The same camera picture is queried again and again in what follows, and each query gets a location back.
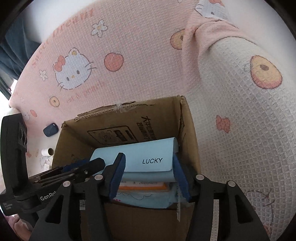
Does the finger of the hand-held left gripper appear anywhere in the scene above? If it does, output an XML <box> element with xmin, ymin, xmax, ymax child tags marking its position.
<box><xmin>61</xmin><ymin>159</ymin><xmax>90</xmax><ymax>173</ymax></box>
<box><xmin>69</xmin><ymin>158</ymin><xmax>105</xmax><ymax>184</ymax></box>

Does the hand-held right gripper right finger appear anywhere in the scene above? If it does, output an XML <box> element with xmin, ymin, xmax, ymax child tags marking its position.
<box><xmin>172</xmin><ymin>154</ymin><xmax>271</xmax><ymax>241</ymax></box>

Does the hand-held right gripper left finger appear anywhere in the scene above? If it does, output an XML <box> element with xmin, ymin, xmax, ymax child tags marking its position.
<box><xmin>29</xmin><ymin>152</ymin><xmax>126</xmax><ymax>241</ymax></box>

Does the orange and white box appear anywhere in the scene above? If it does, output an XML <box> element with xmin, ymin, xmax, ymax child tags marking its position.
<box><xmin>118</xmin><ymin>179</ymin><xmax>169</xmax><ymax>193</ymax></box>

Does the light blue wet wipes pack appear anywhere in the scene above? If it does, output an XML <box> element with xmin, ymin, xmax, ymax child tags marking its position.
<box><xmin>113</xmin><ymin>191</ymin><xmax>183</xmax><ymax>210</ymax></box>

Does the light blue pencil case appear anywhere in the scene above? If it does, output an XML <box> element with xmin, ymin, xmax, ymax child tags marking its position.
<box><xmin>89</xmin><ymin>137</ymin><xmax>179</xmax><ymax>183</ymax></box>

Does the brown cardboard box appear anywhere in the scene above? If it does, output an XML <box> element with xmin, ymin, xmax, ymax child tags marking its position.
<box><xmin>51</xmin><ymin>95</ymin><xmax>201</xmax><ymax>241</ymax></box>

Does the dark blue glasses case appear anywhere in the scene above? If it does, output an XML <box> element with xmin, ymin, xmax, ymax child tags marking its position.
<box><xmin>43</xmin><ymin>123</ymin><xmax>59</xmax><ymax>137</ymax></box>

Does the pink fluffy blanket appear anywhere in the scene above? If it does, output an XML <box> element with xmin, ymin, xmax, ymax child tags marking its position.
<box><xmin>7</xmin><ymin>215</ymin><xmax>35</xmax><ymax>241</ymax></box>

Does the dark curtain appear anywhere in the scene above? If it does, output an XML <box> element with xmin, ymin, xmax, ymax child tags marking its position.
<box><xmin>0</xmin><ymin>16</ymin><xmax>41</xmax><ymax>80</ymax></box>

